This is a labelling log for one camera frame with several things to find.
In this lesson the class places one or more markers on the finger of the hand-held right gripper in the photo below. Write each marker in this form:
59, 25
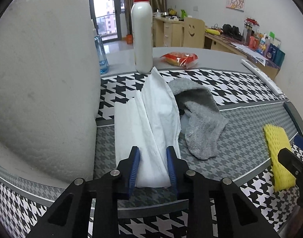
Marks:
302, 143
290, 161

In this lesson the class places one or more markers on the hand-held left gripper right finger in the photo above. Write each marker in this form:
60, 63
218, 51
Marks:
171, 168

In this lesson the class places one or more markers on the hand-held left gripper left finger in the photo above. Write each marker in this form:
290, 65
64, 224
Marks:
133, 168

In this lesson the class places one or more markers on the yellow foam net sleeve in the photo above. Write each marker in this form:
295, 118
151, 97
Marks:
275, 141

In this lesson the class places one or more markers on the grey sock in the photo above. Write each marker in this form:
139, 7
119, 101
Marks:
201, 129

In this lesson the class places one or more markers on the white paper tissue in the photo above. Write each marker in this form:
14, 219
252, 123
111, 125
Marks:
151, 119

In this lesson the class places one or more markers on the white foam box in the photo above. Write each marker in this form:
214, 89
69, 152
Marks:
42, 79

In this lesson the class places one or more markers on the white remote control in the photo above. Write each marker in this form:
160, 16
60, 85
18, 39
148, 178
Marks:
263, 78

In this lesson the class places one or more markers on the cluster of toiletry bottles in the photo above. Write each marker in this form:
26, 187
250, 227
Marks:
268, 47

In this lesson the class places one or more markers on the printed paper sheets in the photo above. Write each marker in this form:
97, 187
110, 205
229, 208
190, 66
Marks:
250, 54

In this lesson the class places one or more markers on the red snack packet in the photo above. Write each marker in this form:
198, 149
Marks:
176, 58

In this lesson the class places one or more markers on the blue water jug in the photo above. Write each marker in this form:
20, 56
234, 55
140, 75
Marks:
101, 57

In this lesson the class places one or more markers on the steel thermos flask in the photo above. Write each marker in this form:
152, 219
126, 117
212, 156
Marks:
247, 33

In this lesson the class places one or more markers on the white pump bottle red cap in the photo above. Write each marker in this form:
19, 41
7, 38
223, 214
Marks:
141, 42

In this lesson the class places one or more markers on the orange plastic bucket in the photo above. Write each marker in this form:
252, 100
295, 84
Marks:
129, 38

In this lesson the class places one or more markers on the black headphones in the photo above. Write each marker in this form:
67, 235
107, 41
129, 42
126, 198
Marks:
232, 31

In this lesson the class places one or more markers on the wooden smiley chair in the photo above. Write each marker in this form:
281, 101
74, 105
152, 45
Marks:
193, 33

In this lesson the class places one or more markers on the yellow packet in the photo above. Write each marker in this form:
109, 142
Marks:
213, 31

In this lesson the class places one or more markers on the green bottle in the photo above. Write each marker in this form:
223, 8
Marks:
183, 14

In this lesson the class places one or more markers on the glass balcony door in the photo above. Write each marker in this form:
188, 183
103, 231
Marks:
109, 5

